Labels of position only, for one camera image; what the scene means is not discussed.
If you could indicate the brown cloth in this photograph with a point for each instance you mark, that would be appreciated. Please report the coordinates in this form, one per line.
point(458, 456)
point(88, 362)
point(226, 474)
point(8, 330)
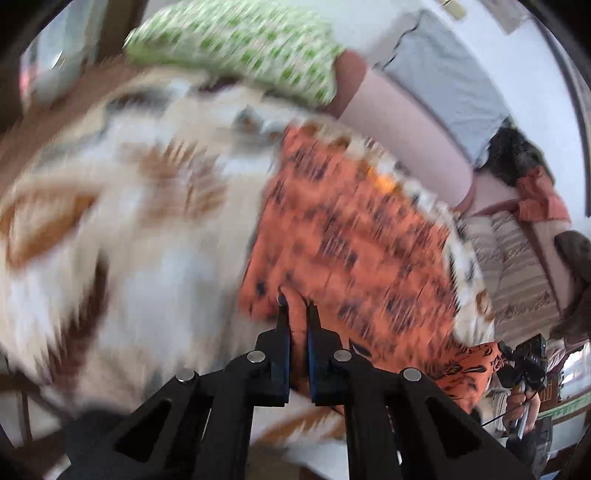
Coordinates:
point(575, 263)

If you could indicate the striped beige mattress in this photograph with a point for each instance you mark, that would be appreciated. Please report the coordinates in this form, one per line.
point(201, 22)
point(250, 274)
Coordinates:
point(512, 272)

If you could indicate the orange black printed garment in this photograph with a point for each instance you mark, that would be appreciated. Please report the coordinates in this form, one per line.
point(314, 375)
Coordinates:
point(351, 249)

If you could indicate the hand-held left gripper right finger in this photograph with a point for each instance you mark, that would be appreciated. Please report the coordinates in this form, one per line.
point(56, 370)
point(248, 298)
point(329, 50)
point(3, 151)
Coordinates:
point(313, 332)

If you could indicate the wooden window frame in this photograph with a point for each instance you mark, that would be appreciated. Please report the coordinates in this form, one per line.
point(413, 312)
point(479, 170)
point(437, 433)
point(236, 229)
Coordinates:
point(117, 32)

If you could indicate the leaf printed blanket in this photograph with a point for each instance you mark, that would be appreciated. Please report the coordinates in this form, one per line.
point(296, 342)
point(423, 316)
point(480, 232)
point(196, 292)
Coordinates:
point(152, 221)

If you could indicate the salmon orange cloth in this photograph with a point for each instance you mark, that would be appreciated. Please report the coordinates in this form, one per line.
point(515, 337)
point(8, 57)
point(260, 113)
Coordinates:
point(540, 198)

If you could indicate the grey blue pillow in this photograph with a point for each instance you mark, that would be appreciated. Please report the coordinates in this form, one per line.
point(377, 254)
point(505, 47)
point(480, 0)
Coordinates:
point(443, 78)

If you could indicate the pink bolster cushion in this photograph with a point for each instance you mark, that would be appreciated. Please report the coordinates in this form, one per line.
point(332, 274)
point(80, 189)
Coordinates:
point(406, 124)

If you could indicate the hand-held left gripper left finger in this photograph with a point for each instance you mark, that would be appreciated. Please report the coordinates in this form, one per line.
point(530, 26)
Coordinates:
point(282, 323)

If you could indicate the dark fuzzy cloth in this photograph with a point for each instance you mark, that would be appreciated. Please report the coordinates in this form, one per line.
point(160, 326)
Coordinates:
point(512, 157)

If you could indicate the green patterned pillow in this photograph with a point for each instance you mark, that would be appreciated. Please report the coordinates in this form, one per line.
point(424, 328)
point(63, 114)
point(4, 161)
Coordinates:
point(249, 46)

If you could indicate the person's right hand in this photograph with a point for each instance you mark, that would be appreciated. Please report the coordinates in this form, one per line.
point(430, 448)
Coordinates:
point(517, 406)

